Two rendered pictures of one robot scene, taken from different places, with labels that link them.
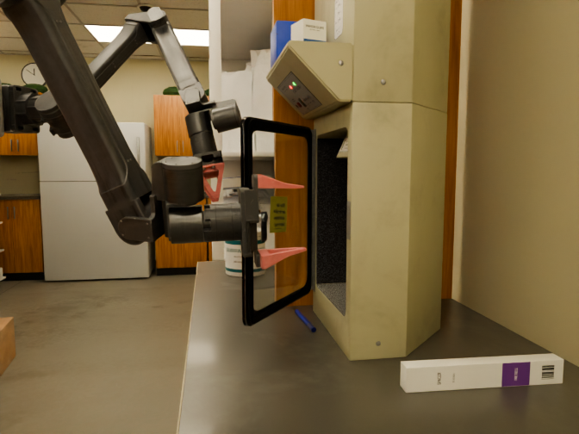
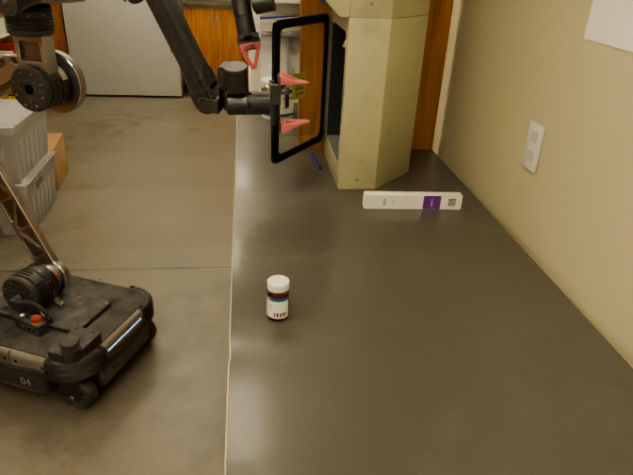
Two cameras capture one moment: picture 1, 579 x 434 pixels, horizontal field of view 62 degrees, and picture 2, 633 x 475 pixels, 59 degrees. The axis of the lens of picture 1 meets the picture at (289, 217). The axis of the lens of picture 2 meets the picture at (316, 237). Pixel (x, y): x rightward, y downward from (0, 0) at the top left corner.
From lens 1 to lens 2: 0.72 m
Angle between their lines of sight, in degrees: 22
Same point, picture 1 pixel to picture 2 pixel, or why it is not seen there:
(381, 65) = not seen: outside the picture
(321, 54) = not seen: outside the picture
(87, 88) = (177, 17)
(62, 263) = (91, 76)
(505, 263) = (464, 128)
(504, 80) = not seen: outside the picture
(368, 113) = (359, 25)
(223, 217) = (259, 101)
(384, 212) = (366, 95)
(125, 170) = (201, 70)
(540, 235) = (482, 112)
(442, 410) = (380, 218)
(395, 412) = (352, 217)
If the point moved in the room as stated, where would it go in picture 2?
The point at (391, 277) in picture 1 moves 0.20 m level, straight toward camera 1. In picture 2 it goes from (368, 139) to (354, 160)
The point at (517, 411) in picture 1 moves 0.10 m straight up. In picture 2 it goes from (421, 221) to (427, 186)
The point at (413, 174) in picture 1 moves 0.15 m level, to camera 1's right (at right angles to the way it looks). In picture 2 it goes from (389, 69) to (445, 72)
